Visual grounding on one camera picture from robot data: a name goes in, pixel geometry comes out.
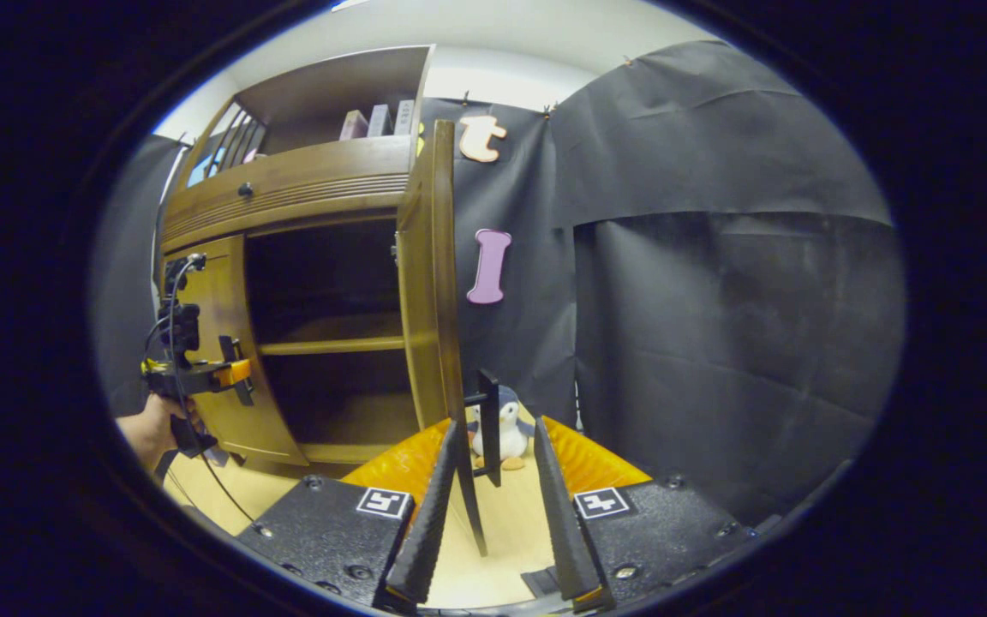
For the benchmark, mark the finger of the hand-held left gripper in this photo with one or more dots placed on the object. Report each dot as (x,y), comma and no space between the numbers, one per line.
(232,373)

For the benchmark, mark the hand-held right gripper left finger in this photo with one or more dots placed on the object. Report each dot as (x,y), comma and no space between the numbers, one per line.
(433,531)

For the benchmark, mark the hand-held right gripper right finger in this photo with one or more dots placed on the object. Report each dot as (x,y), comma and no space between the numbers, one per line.
(564,540)

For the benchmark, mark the wooden double-door shoe cabinet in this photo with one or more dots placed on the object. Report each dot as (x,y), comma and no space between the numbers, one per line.
(305,180)

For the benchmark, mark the wooden inner cabinet shelf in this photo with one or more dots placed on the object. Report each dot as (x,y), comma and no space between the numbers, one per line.
(331,345)

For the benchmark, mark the wooden cabinet drawer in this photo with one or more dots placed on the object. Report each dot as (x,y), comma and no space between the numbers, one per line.
(305,184)

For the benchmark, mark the penguin plush toy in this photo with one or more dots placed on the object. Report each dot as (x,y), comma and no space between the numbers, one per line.
(512,428)

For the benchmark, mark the black backdrop cloth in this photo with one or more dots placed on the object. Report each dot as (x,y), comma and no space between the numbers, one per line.
(716,300)

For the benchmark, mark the pale lilac book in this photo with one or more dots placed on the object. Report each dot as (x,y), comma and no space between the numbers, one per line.
(379,122)

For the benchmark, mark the white book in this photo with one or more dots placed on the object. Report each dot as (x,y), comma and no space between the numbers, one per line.
(403,117)

